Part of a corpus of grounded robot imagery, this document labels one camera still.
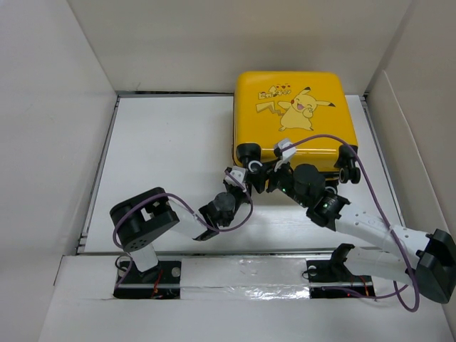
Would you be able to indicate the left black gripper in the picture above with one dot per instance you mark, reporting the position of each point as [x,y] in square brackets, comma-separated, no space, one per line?
[244,199]

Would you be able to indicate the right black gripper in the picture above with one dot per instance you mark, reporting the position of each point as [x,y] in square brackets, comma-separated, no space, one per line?
[272,174]

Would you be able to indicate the yellow hard-shell suitcase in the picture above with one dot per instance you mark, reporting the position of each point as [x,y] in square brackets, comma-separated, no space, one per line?
[306,108]

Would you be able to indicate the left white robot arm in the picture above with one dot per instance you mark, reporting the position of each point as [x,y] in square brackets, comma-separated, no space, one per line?
[142,219]

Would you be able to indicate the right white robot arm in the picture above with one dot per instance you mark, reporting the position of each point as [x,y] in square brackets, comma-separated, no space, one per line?
[423,260]

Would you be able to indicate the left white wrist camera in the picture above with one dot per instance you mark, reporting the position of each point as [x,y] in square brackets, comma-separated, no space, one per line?
[236,176]

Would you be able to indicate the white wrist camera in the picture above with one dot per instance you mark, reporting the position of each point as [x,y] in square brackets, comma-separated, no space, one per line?
[284,151]
[236,176]

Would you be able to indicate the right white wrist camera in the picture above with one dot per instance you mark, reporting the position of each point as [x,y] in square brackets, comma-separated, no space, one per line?
[284,151]

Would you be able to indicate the metal rail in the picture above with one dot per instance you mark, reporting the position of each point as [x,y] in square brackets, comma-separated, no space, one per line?
[250,253]

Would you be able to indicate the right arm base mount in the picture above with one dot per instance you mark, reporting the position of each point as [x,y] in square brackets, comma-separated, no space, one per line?
[330,279]

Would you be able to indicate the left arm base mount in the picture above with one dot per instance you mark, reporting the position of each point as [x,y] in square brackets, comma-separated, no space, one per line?
[161,282]

